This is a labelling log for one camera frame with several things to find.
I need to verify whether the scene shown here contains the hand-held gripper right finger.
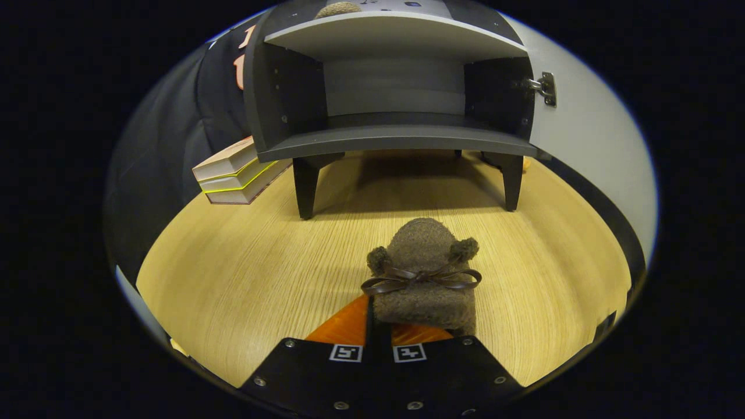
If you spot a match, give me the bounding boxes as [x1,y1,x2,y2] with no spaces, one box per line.
[376,322,525,419]

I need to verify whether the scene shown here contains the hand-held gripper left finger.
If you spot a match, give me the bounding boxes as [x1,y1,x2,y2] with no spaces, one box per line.
[239,295,377,419]

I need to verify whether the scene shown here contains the brown fuzzy shoe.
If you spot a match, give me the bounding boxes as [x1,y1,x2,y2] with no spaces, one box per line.
[314,1,363,19]
[361,218,483,337]

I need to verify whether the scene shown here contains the dark grey shoe cabinet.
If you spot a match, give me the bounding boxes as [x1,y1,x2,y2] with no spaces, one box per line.
[243,0,542,221]

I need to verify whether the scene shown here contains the silver door hinge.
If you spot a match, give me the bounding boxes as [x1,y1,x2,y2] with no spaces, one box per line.
[527,72,558,108]

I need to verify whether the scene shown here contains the white thick book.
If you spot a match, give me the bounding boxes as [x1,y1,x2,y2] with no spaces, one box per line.
[205,160,292,205]

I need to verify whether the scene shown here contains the yellow-edged book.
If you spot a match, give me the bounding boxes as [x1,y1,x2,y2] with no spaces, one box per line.
[198,157,280,194]

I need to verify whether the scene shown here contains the black backdrop cloth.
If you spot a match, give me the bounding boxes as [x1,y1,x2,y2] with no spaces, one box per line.
[105,26,257,286]

